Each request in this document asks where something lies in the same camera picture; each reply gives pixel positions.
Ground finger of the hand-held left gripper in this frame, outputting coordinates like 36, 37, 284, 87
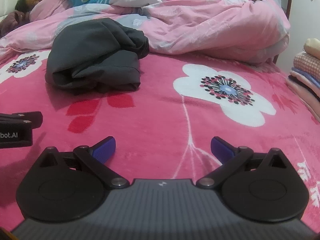
0, 111, 43, 130

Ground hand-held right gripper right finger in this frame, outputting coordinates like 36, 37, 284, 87
196, 137, 290, 189

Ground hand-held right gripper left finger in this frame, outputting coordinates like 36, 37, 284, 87
37, 136, 130, 190

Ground dark grey pants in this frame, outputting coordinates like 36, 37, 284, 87
45, 17, 150, 95

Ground stack of folded clothes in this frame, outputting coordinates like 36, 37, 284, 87
285, 38, 320, 124

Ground pink floral fleece blanket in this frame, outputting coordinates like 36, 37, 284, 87
0, 47, 320, 232

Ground sleeping person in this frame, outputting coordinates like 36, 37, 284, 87
0, 0, 68, 25

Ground pink and white quilt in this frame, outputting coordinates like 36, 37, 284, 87
0, 0, 291, 64

